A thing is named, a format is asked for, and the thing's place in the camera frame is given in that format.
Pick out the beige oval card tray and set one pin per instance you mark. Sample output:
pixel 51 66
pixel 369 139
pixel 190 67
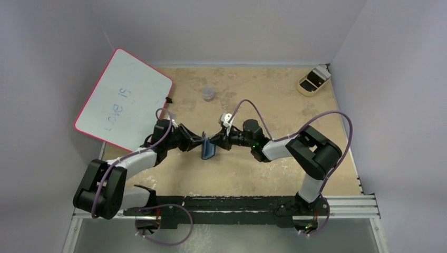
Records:
pixel 306 88

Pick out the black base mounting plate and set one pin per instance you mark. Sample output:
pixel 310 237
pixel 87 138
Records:
pixel 280 211

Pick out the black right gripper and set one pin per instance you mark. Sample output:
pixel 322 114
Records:
pixel 225 139

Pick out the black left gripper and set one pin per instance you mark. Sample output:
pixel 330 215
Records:
pixel 190 140

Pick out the aluminium extrusion rail frame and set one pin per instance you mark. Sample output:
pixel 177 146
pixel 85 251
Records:
pixel 354 221

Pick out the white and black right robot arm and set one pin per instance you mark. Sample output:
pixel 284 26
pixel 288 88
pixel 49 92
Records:
pixel 314 152

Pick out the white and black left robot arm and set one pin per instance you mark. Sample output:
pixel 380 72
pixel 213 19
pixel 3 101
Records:
pixel 102 191

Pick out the stack of credit cards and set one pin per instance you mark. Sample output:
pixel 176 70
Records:
pixel 319 75

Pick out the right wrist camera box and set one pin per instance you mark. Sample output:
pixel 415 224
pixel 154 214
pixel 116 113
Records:
pixel 226 120

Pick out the blue leather card holder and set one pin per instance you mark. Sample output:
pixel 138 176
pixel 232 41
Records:
pixel 208 149

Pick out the pink framed whiteboard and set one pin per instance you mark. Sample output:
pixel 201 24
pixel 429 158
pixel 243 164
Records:
pixel 122 108

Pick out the small clear plastic cup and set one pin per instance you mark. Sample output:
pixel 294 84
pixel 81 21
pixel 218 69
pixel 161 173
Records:
pixel 208 93

